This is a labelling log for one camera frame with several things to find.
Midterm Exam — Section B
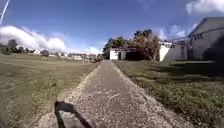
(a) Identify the grey building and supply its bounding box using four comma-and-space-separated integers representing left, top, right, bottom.
171, 16, 224, 63

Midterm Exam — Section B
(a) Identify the dry grass field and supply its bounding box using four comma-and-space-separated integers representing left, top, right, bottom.
0, 53, 101, 128

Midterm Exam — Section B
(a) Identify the green grass lawn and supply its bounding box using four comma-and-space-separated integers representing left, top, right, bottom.
112, 59, 224, 128

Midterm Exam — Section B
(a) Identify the row of distant houses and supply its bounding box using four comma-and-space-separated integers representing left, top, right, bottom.
14, 47, 101, 63

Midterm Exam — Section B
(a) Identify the robot's own part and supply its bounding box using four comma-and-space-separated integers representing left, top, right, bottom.
53, 101, 94, 128

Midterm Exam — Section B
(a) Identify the grey gravel path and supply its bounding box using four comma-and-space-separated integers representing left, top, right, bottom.
32, 59, 198, 128

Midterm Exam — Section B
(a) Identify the pale pole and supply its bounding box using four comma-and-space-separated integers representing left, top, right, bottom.
0, 0, 10, 26

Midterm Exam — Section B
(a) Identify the small white building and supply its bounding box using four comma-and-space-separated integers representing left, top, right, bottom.
108, 47, 137, 61

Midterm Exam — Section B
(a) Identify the white wall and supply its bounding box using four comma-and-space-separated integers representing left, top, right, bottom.
158, 41, 174, 63

